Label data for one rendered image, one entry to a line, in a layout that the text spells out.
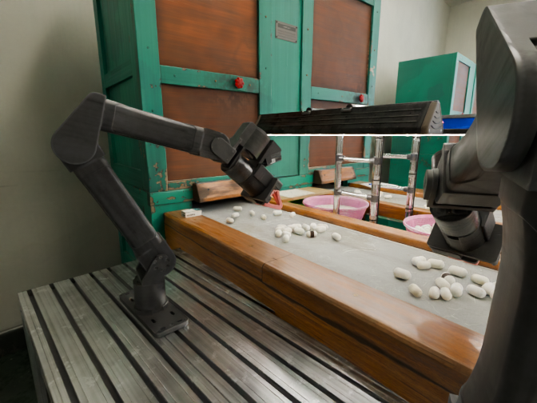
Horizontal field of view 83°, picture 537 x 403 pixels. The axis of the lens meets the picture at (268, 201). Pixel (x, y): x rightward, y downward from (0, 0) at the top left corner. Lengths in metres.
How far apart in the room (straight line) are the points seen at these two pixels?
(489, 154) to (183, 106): 1.08
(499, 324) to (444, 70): 3.41
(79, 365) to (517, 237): 0.61
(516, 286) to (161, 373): 0.49
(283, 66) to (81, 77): 1.01
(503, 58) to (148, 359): 0.59
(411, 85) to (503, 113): 3.50
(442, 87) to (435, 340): 3.20
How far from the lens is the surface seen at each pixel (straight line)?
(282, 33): 1.51
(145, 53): 1.16
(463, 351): 0.51
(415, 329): 0.52
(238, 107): 1.32
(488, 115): 0.22
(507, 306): 0.24
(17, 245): 1.88
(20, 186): 1.83
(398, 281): 0.71
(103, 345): 0.68
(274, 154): 0.75
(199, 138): 0.64
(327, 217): 1.07
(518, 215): 0.21
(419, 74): 3.68
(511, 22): 0.24
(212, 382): 0.55
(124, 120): 0.61
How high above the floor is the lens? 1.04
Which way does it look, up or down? 12 degrees down
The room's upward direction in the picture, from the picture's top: straight up
